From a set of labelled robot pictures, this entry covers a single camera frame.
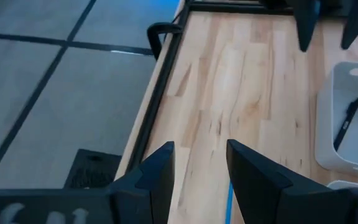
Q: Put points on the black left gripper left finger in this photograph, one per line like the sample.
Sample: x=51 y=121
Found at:
x=154 y=186

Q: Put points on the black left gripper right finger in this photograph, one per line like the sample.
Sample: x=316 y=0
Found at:
x=259 y=193

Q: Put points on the blue pencil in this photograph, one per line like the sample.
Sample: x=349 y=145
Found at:
x=229 y=205

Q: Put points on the black pen white print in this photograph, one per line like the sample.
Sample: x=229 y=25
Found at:
x=346 y=124

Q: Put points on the black floor vent grille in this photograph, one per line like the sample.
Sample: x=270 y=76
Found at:
x=92 y=171

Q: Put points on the white plastic pen bin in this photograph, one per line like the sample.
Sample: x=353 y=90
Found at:
x=325 y=124

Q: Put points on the black aluminium frame rail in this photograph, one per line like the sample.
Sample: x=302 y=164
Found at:
x=238 y=7
x=158 y=90

